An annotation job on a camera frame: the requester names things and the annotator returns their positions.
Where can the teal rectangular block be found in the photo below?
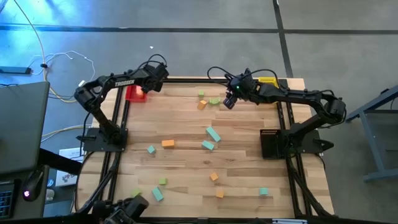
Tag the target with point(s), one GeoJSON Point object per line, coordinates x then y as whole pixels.
{"type": "Point", "coordinates": [207, 145]}

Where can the small orange cube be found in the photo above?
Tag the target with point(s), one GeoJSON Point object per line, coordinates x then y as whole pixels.
{"type": "Point", "coordinates": [220, 193]}
{"type": "Point", "coordinates": [214, 176]}

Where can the grey laptop lid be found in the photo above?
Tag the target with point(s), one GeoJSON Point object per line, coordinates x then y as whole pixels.
{"type": "Point", "coordinates": [21, 124]}

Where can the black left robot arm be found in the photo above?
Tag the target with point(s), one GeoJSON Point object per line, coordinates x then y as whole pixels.
{"type": "Point", "coordinates": [124, 83]}

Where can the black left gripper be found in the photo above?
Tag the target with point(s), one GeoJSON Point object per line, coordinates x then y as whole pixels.
{"type": "Point", "coordinates": [155, 74]}

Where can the red plastic basket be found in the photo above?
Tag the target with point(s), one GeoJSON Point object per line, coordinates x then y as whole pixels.
{"type": "Point", "coordinates": [132, 97]}

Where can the grey-blue metal stand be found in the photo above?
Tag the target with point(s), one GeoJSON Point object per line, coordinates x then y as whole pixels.
{"type": "Point", "coordinates": [373, 133]}

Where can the small green cube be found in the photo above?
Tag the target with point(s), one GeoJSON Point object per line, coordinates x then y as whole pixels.
{"type": "Point", "coordinates": [162, 181]}
{"type": "Point", "coordinates": [201, 92]}

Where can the small white cup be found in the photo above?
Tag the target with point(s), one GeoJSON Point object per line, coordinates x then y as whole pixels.
{"type": "Point", "coordinates": [49, 194]}

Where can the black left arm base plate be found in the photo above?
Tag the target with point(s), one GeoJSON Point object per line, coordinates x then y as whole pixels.
{"type": "Point", "coordinates": [93, 144]}

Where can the black desk bar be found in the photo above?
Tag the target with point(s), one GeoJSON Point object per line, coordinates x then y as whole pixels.
{"type": "Point", "coordinates": [59, 161]}

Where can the white booklet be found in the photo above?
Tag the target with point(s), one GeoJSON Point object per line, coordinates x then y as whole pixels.
{"type": "Point", "coordinates": [66, 179]}

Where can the long teal block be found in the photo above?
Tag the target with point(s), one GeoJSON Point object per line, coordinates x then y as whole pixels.
{"type": "Point", "coordinates": [213, 133]}
{"type": "Point", "coordinates": [157, 193]}

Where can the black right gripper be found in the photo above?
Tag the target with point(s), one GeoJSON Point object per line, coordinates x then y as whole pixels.
{"type": "Point", "coordinates": [245, 88]}

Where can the green rectangular block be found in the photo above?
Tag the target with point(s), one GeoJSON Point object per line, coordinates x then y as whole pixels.
{"type": "Point", "coordinates": [214, 100]}

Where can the black computer mouse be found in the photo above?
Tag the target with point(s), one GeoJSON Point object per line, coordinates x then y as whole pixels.
{"type": "Point", "coordinates": [32, 186]}

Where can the backlit keyboard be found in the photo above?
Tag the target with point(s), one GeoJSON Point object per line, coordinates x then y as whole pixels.
{"type": "Point", "coordinates": [5, 202]}

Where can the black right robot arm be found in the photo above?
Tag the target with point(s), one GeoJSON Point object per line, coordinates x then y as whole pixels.
{"type": "Point", "coordinates": [295, 95]}

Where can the silver bracket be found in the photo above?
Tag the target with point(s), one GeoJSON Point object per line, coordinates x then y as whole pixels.
{"type": "Point", "coordinates": [289, 221]}

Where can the black power strip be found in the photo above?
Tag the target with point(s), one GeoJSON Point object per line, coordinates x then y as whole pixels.
{"type": "Point", "coordinates": [14, 70]}

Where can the orange rectangular block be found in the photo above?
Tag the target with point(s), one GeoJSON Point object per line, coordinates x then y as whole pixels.
{"type": "Point", "coordinates": [168, 143]}
{"type": "Point", "coordinates": [139, 91]}

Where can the yellow plastic basket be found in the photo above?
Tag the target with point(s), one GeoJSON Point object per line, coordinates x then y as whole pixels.
{"type": "Point", "coordinates": [269, 80]}

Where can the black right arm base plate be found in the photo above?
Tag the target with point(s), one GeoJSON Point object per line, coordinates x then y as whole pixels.
{"type": "Point", "coordinates": [311, 147]}

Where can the black plastic basket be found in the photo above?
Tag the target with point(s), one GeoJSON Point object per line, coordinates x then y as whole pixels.
{"type": "Point", "coordinates": [270, 143]}

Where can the white power adapter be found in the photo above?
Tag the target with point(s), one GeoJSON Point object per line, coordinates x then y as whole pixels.
{"type": "Point", "coordinates": [82, 83]}

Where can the black aluminium table frame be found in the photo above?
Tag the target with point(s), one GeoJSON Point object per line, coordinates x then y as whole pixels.
{"type": "Point", "coordinates": [192, 80]}

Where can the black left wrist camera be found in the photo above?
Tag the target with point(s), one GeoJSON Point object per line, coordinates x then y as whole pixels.
{"type": "Point", "coordinates": [162, 71]}

